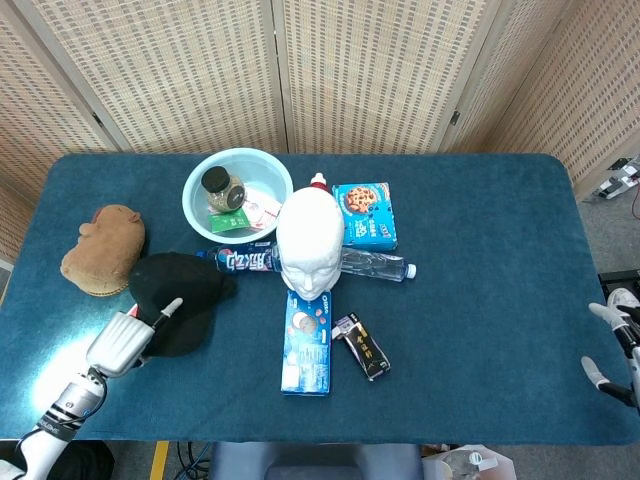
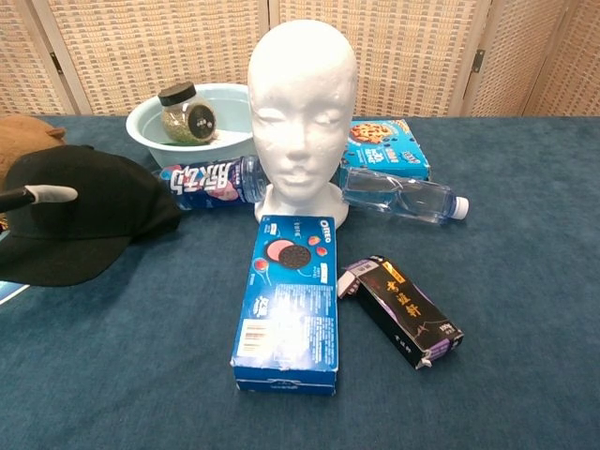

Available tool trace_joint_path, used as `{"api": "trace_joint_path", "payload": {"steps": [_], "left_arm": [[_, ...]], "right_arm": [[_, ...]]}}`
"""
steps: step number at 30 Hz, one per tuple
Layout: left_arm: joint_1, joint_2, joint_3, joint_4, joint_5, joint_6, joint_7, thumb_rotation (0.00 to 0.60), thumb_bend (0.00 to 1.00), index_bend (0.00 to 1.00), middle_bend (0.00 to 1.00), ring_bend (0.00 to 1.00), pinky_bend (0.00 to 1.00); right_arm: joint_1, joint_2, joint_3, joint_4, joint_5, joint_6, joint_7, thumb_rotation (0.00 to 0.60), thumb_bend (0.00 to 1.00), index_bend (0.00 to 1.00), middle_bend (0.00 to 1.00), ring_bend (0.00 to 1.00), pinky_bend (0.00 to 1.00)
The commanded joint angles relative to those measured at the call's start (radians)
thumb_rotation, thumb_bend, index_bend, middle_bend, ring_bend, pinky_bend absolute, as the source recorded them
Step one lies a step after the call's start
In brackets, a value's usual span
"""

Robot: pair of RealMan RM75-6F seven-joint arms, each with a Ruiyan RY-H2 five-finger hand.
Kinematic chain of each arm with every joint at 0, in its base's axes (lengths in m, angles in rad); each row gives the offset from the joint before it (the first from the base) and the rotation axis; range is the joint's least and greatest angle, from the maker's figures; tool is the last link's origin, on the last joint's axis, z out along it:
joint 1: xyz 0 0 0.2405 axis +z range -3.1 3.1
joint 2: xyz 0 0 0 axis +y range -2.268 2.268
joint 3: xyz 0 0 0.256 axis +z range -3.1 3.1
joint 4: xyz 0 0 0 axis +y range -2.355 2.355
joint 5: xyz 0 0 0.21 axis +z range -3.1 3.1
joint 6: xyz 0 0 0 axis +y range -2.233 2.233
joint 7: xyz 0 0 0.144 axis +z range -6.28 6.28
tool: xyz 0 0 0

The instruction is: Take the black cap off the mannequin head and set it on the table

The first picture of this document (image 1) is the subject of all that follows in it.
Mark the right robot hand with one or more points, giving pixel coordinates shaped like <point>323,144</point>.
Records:
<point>631,360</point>

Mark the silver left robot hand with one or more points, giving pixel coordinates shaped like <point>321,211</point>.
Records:
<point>117,345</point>

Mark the black baseball cap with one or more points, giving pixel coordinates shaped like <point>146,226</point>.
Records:
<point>190,300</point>

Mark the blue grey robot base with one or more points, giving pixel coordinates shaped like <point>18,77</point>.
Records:
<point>320,462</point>

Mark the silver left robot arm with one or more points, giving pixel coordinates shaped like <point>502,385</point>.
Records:
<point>65,410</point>

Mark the white foam mannequin head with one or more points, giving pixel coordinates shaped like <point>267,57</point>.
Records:
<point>310,235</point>

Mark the black floor stand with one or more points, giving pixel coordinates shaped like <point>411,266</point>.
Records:
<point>617,280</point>

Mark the brown capybara plush toy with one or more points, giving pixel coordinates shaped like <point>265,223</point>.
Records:
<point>105,245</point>

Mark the blue label drink bottle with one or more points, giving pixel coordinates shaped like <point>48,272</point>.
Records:
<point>240,260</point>

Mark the light blue plastic basin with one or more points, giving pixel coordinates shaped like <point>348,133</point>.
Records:
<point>192,200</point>

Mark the green packet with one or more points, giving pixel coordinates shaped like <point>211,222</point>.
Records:
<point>227,222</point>

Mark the blue tablecloth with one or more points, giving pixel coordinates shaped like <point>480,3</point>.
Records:
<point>475,300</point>

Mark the glass jar with black lid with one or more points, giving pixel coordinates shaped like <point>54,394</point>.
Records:
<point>225,192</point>

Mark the blue Oreo cookie box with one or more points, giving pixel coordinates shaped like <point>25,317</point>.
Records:
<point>307,350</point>

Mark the clear plastic bag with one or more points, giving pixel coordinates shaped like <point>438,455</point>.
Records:
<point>470,462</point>

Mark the white and red packet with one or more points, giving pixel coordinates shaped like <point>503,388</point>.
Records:
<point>262,210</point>

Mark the black carton with purple trim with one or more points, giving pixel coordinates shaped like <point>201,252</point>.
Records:
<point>365,350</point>

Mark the white bottle with red collar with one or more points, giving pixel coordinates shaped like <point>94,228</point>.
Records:
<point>318,181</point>

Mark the woven folding screen panel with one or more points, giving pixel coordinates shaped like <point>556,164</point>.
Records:
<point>375,75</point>
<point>575,75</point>
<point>175,75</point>
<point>30,100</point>

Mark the clear water bottle white cap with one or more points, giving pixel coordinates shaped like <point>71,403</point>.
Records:
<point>375,265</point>

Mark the blue chocolate chip cookie box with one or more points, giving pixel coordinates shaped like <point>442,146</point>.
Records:
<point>367,215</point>

